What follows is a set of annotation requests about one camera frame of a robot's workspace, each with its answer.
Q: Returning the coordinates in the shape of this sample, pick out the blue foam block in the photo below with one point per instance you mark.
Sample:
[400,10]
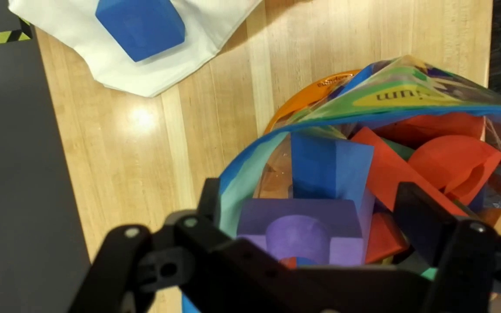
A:
[139,27]
[328,166]

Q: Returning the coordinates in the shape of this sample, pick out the red wedge foam block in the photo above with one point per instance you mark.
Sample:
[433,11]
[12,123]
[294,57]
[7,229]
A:
[386,171]

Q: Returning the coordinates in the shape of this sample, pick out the red half-round foam block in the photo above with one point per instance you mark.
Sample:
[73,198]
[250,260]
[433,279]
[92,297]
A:
[459,166]

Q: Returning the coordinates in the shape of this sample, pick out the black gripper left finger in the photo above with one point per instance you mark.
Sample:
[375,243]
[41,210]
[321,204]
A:
[208,201]

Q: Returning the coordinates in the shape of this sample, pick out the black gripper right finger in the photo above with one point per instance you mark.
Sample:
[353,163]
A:
[424,224]

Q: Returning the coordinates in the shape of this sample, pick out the white cloth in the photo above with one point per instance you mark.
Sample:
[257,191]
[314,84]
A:
[146,72]

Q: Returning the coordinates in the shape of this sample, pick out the clear toy bag with blocks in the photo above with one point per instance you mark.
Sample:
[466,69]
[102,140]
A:
[434,98]

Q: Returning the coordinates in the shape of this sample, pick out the purple notched foam block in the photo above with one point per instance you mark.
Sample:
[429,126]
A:
[302,232]

